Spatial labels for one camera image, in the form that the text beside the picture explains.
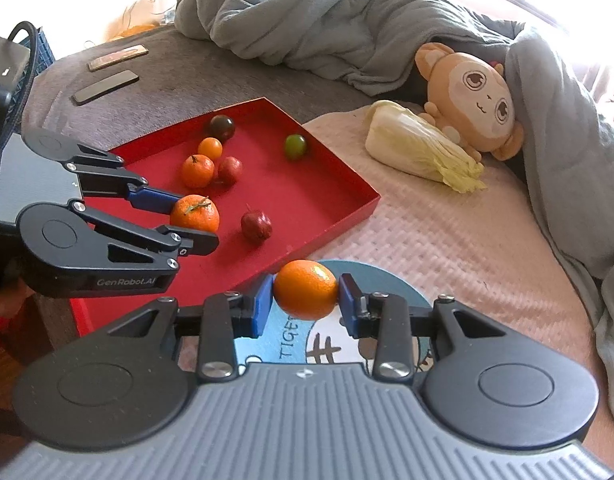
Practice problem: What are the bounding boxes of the dark purple tomato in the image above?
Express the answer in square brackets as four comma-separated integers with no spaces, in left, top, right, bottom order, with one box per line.
[207,114,235,143]

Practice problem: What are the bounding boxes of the grey-blue blanket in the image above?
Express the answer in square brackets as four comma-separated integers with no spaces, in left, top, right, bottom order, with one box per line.
[174,0,614,415]

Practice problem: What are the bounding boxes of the grey sofa cover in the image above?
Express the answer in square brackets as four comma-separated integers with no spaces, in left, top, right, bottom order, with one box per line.
[21,24,373,346]

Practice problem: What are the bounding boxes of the black cable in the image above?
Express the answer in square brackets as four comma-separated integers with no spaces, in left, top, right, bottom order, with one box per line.
[0,20,41,162]

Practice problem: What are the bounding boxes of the small orange tomato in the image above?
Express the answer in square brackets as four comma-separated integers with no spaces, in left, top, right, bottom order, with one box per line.
[196,136,223,162]

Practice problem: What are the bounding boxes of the orange tangerine with stem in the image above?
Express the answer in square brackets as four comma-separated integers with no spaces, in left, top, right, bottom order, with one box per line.
[181,154,215,188]

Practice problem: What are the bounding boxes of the small red apple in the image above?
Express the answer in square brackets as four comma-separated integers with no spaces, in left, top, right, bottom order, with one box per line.
[218,156,243,185]

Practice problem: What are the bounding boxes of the napa cabbage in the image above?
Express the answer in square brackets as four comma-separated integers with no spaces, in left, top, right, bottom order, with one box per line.
[364,100,486,194]

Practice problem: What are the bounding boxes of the pink quilted mat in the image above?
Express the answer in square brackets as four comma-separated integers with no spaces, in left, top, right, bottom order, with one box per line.
[175,102,614,461]

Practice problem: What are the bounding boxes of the monkey plush toy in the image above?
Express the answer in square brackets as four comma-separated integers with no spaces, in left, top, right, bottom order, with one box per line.
[414,42,524,162]

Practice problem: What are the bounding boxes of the light-coloured phone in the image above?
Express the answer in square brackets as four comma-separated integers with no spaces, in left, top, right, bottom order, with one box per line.
[88,44,148,72]

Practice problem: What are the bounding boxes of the black phone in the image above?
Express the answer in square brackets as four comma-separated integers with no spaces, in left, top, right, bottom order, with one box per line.
[72,70,140,105]

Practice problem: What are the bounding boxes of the green tomato far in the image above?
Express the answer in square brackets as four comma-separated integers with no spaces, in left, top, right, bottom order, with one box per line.
[284,133,308,160]

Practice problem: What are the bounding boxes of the large orange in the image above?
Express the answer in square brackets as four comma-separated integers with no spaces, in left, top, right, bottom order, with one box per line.
[273,260,338,321]

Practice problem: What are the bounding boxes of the blue bear plate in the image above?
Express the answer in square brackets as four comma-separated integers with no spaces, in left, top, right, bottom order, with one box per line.
[235,259,429,373]

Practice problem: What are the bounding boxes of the red apple with stem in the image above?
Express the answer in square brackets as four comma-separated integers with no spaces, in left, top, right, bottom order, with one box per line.
[241,207,273,244]

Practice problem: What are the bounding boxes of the blue plastic crate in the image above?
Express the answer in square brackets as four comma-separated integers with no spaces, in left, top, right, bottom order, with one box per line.
[15,27,55,99]

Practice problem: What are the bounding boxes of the red cardboard tray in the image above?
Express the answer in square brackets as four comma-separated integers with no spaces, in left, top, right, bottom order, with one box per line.
[70,98,380,336]

